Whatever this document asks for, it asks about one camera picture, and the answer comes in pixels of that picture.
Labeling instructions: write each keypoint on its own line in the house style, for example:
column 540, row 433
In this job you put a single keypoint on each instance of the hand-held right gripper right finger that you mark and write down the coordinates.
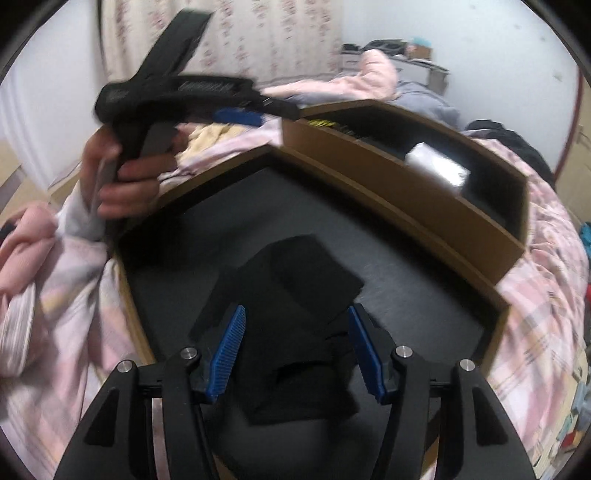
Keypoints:
column 369, row 355

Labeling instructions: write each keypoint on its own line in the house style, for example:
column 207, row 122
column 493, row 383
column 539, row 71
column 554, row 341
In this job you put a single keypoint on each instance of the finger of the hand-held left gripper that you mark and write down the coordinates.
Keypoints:
column 178, row 41
column 238, row 116

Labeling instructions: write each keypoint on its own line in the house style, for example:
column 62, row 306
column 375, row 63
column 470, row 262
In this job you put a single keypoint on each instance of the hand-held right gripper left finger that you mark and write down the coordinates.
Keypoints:
column 226, row 355

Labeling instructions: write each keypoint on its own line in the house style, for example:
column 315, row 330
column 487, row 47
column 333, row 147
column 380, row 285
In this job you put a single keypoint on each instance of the black cloth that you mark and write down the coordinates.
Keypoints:
column 286, row 300

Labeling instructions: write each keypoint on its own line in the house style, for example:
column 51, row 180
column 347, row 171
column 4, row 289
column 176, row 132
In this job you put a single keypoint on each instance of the large black-lined brown box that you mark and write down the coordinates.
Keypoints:
column 161, row 258

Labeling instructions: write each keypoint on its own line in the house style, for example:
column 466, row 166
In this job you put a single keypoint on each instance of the person's left hand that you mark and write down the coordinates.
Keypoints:
column 134, row 184

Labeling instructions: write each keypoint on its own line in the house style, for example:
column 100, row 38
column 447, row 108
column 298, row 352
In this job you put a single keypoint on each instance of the yellow towel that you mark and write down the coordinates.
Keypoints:
column 207, row 141

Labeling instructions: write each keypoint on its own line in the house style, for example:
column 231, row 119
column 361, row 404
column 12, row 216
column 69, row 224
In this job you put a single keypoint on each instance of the yellow black patterned item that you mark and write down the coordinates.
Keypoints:
column 321, row 123

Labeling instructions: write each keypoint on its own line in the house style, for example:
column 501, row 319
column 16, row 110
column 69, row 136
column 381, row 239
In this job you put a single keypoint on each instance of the floral curtain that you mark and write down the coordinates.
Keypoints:
column 277, row 41

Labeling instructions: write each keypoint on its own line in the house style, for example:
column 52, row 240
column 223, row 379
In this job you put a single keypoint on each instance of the pink rolled quilt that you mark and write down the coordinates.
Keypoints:
column 378, row 69

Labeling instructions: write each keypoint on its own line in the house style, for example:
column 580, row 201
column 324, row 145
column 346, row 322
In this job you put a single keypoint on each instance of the black tray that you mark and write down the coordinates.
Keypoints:
column 385, row 46

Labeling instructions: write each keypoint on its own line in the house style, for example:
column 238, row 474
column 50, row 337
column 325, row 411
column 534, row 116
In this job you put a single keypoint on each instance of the grey bed sheet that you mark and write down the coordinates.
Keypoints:
column 425, row 104

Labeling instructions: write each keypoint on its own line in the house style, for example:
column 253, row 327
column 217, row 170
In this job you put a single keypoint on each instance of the pink plaid quilt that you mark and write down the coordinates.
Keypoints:
column 545, row 277

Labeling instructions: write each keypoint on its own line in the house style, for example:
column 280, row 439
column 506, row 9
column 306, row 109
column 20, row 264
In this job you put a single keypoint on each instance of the small cardboard box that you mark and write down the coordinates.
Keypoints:
column 422, row 51

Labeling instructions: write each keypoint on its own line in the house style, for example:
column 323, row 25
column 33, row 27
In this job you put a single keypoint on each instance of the light blue bag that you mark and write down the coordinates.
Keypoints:
column 419, row 42

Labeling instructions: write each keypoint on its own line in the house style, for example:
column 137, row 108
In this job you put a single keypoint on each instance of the white nightstand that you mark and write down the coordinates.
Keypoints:
column 434, row 71

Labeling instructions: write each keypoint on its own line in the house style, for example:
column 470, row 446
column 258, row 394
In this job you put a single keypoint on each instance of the white striped cloth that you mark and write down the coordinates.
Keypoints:
column 14, row 332

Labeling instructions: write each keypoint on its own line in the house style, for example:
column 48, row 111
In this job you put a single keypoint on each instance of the pink fleece clothing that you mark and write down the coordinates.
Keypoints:
column 23, row 249

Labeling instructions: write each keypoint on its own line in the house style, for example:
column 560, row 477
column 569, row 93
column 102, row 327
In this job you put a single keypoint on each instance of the black clothing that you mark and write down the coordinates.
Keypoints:
column 512, row 138

